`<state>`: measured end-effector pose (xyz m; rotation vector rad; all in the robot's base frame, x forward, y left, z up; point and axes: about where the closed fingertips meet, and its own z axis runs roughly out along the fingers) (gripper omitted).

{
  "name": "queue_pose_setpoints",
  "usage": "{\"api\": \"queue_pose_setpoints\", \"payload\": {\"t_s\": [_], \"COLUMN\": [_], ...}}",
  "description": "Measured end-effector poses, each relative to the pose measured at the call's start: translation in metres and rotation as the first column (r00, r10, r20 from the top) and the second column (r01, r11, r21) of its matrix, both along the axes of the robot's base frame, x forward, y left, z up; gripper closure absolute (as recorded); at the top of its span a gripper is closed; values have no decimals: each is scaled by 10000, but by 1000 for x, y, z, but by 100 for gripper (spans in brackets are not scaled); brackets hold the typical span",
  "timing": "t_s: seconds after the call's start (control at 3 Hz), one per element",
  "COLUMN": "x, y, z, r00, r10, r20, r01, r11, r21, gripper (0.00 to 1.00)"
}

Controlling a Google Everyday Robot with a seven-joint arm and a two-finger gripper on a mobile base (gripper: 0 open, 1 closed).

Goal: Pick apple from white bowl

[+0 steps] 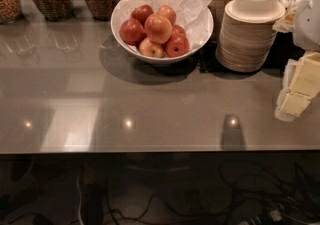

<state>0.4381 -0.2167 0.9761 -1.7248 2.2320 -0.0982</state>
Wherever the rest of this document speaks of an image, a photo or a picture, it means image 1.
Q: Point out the large top red apple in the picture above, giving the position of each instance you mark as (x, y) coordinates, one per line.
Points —
(158, 28)

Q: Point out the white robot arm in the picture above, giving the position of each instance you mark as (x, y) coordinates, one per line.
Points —
(306, 31)

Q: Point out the front right red apple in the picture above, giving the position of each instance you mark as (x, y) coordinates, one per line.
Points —
(177, 45)

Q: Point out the small right red apple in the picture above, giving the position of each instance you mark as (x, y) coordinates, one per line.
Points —
(176, 29)

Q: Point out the front yellow-red apple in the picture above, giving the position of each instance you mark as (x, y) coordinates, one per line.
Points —
(151, 49)

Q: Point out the back right red apple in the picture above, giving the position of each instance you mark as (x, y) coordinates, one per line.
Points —
(168, 12)

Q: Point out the white ceramic bowl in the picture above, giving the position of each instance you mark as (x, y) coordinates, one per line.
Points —
(115, 27)

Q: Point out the left red apple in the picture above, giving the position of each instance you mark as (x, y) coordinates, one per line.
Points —
(132, 32)

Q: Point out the front stack of paper bowls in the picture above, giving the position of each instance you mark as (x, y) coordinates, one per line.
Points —
(247, 33)

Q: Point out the white tissue paper liner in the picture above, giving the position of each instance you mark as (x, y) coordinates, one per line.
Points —
(193, 15)

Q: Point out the left glass cereal jar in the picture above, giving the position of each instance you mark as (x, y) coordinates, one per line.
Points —
(10, 10)

